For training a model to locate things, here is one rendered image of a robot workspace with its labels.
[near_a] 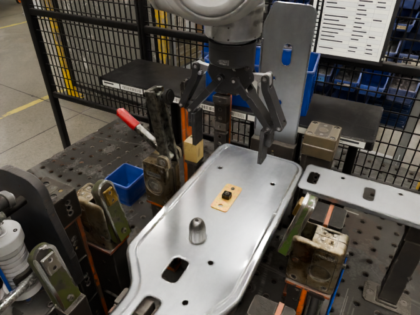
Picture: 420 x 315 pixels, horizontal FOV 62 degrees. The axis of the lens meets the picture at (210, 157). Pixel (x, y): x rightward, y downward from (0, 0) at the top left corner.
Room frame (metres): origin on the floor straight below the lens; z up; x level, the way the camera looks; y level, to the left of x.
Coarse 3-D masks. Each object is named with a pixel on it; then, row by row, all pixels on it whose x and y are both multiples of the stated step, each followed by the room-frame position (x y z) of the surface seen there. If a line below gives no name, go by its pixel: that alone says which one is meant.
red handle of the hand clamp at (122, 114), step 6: (120, 108) 0.68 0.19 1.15; (120, 114) 0.66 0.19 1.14; (126, 114) 0.66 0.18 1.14; (126, 120) 0.66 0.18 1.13; (132, 120) 0.66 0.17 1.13; (132, 126) 0.65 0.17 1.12; (138, 126) 0.65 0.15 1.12; (138, 132) 0.64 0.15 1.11; (144, 132) 0.64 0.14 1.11; (144, 138) 0.64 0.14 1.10; (150, 138) 0.63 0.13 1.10; (150, 144) 0.63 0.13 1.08; (156, 144) 0.63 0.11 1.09; (156, 150) 0.62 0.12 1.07
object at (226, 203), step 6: (228, 186) 0.59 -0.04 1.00; (234, 186) 0.59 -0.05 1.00; (222, 192) 0.57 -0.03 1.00; (234, 192) 0.57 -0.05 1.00; (240, 192) 0.57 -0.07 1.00; (216, 198) 0.55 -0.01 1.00; (222, 198) 0.55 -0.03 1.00; (228, 198) 0.54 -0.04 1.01; (234, 198) 0.55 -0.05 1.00; (216, 204) 0.53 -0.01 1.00; (222, 204) 0.53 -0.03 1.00; (228, 204) 0.53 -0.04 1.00; (222, 210) 0.51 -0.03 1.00
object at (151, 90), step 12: (144, 96) 0.64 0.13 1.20; (156, 96) 0.62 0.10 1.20; (168, 96) 0.60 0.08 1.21; (156, 108) 0.61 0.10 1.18; (156, 120) 0.61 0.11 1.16; (168, 120) 0.63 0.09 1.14; (156, 132) 0.61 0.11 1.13; (168, 132) 0.63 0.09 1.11; (168, 144) 0.62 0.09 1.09; (168, 156) 0.60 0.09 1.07
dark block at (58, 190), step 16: (64, 192) 0.43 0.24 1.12; (64, 208) 0.42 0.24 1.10; (80, 208) 0.44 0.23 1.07; (64, 224) 0.41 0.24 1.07; (80, 224) 0.44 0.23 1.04; (80, 240) 0.43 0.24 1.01; (80, 256) 0.42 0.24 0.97; (96, 272) 0.44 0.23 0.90; (80, 288) 0.41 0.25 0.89; (96, 288) 0.43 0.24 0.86; (96, 304) 0.42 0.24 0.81
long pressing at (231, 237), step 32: (224, 160) 0.69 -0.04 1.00; (256, 160) 0.69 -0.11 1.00; (288, 160) 0.70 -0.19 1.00; (192, 192) 0.57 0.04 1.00; (256, 192) 0.57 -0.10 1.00; (288, 192) 0.57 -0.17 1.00; (160, 224) 0.48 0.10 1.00; (224, 224) 0.48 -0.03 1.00; (256, 224) 0.48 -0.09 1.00; (128, 256) 0.40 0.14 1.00; (160, 256) 0.40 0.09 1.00; (192, 256) 0.40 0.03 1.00; (224, 256) 0.40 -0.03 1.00; (256, 256) 0.40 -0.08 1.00; (160, 288) 0.34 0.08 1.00; (192, 288) 0.34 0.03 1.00; (224, 288) 0.34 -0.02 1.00
